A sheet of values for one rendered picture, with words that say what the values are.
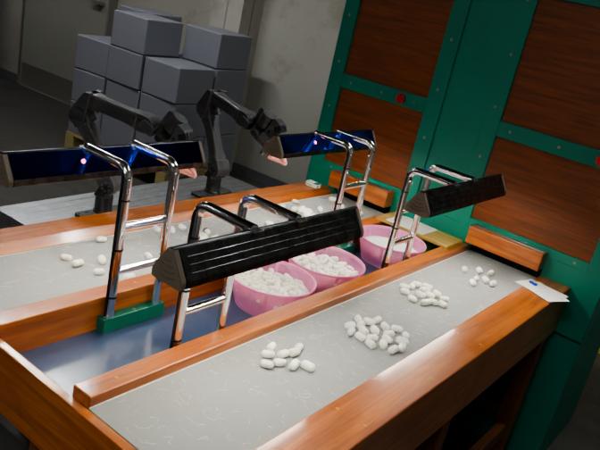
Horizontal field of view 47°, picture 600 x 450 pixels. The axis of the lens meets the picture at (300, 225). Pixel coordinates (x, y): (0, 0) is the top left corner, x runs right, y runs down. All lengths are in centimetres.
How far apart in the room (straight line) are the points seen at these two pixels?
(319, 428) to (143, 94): 392
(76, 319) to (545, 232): 173
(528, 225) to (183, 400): 166
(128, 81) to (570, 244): 347
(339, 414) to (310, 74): 411
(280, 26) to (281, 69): 32
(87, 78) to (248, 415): 431
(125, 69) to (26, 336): 369
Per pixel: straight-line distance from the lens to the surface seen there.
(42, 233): 215
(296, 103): 547
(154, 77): 503
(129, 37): 521
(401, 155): 296
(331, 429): 148
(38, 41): 763
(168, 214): 181
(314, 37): 539
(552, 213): 273
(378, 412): 157
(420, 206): 203
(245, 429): 146
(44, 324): 174
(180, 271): 125
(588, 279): 272
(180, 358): 159
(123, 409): 146
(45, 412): 155
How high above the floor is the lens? 160
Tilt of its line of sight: 19 degrees down
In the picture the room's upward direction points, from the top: 13 degrees clockwise
